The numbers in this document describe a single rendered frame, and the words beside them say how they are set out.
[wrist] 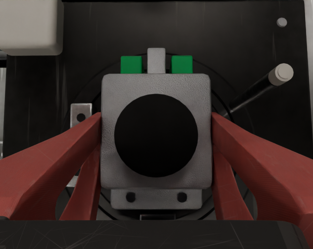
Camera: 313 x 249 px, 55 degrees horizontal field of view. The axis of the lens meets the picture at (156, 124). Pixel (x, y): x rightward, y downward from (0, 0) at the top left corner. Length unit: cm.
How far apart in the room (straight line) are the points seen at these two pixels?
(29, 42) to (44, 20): 2
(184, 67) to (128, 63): 3
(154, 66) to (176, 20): 10
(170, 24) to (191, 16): 2
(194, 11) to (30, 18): 13
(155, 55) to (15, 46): 12
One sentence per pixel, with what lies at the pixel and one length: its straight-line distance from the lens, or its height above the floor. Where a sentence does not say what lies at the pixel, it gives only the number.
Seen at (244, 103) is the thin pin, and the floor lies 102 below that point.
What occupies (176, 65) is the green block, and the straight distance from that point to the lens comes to 17.
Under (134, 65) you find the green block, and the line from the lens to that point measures 17.
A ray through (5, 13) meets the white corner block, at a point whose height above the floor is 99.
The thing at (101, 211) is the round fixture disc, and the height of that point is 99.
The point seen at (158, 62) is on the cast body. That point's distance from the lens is 16.
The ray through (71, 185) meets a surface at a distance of 20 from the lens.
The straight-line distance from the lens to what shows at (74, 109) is 21.
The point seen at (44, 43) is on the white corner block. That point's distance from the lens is 24.
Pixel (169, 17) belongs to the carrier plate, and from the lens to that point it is 26.
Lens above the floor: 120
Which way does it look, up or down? 84 degrees down
